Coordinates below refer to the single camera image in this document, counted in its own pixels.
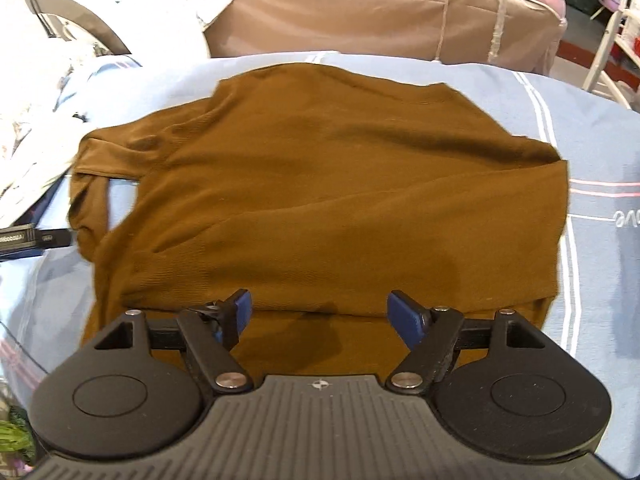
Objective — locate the white rack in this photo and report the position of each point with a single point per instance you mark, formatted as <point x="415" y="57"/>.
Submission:
<point x="602" y="50"/>

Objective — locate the beige covered bed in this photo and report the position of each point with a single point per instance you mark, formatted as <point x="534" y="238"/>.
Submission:
<point x="350" y="15"/>

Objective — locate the navy garment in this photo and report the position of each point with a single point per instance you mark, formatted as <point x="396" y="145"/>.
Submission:
<point x="50" y="195"/>

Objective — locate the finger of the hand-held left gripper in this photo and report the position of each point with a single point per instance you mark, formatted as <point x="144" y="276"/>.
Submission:
<point x="55" y="238"/>

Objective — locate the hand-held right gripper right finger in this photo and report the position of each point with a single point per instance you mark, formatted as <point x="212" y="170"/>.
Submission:
<point x="405" y="317"/>

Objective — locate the brown long-sleeve shirt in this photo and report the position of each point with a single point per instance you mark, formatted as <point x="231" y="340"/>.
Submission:
<point x="325" y="185"/>

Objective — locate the green patterned cloth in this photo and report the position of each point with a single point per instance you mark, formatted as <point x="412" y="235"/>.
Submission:
<point x="12" y="435"/>

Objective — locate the clear tube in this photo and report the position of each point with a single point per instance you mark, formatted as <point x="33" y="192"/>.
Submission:
<point x="500" y="25"/>

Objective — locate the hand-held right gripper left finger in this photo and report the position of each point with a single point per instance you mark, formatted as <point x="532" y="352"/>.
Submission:
<point x="242" y="312"/>

